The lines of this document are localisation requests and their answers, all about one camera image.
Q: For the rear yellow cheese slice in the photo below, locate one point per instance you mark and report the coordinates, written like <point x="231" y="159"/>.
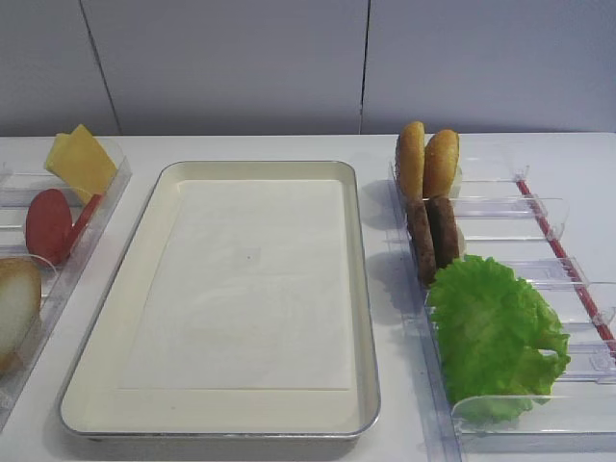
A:
<point x="58" y="144"/>

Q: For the brown meat patty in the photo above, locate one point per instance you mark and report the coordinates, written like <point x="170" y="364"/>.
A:
<point x="419" y="228"/>
<point x="443" y="230"/>

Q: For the right clear acrylic rack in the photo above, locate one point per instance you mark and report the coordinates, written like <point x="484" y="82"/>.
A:
<point x="499" y="217"/>

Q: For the white paper liner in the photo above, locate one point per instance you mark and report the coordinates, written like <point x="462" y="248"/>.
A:
<point x="251" y="291"/>

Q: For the red tomato slice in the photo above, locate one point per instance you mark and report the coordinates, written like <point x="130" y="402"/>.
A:
<point x="48" y="224"/>
<point x="79" y="226"/>

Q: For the green lettuce leaf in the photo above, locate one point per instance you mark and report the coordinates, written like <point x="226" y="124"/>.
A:
<point x="501" y="345"/>

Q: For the front yellow cheese slice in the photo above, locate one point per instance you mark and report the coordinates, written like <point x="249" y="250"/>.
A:
<point x="84" y="165"/>

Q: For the right red tomato slice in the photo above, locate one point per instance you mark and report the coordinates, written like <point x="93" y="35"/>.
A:
<point x="79" y="226"/>

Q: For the left clear acrylic rack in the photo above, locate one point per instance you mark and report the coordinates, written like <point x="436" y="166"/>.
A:
<point x="19" y="186"/>

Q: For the golden bun half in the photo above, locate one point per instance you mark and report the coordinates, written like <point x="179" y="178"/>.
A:
<point x="441" y="156"/>
<point x="410" y="160"/>

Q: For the left brown meat patty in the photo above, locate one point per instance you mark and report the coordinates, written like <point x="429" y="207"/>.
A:
<point x="419" y="228"/>

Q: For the clear acrylic rack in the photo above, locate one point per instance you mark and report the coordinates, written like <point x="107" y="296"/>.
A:
<point x="19" y="186"/>
<point x="499" y="217"/>

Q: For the yellow cheese slice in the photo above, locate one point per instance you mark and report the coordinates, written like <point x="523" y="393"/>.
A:
<point x="58" y="144"/>
<point x="84" y="165"/>

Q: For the left golden bun half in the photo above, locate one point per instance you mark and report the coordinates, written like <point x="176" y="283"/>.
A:
<point x="410" y="160"/>

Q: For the cream metal tray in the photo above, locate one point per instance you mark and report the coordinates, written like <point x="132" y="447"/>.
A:
<point x="96" y="404"/>

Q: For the right brown meat patty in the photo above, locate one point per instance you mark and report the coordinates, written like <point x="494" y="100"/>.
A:
<point x="443" y="230"/>

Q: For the right golden bun half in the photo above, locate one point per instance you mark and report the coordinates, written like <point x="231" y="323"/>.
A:
<point x="441" y="156"/>

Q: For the left red tomato slice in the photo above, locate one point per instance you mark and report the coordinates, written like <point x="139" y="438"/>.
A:
<point x="48" y="224"/>

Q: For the toasted bread slice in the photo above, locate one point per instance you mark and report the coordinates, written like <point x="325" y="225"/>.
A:
<point x="20" y="305"/>

